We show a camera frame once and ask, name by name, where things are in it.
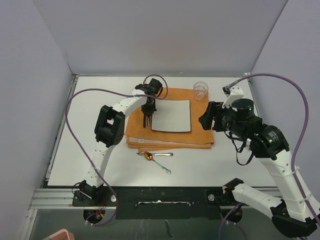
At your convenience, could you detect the clear drinking glass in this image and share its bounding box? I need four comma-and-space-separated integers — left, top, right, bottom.
193, 81, 209, 100

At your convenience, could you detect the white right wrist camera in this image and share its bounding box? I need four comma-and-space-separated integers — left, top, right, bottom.
222, 85, 244, 109

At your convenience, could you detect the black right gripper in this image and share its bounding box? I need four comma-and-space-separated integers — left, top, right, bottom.
199, 100, 247, 139

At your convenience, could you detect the iridescent ornate teaspoon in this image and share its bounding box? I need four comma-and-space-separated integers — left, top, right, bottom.
144, 151, 172, 175

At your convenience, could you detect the pink plastic bin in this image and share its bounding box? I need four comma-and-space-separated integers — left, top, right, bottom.
45, 229, 75, 240

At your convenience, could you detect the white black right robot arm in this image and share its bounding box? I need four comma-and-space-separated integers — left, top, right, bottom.
198, 98, 320, 238

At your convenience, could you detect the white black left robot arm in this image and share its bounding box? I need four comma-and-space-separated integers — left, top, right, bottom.
79, 78, 163, 206

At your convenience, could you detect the gold spoon dark handle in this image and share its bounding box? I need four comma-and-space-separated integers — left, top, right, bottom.
143, 114, 147, 128

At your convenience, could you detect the white square plate black rim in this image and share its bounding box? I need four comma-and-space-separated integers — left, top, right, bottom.
151, 100, 191, 133

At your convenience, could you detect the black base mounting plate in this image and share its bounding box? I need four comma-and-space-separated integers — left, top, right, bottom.
72, 183, 237, 225

